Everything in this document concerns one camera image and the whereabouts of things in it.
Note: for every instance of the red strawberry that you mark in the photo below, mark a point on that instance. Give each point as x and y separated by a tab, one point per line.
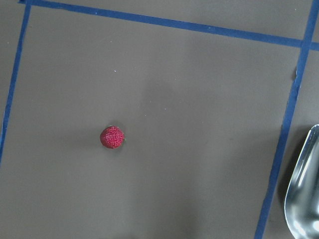
112	137

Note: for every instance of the silver metal scoop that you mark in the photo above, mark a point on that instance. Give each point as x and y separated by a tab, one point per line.
301	205

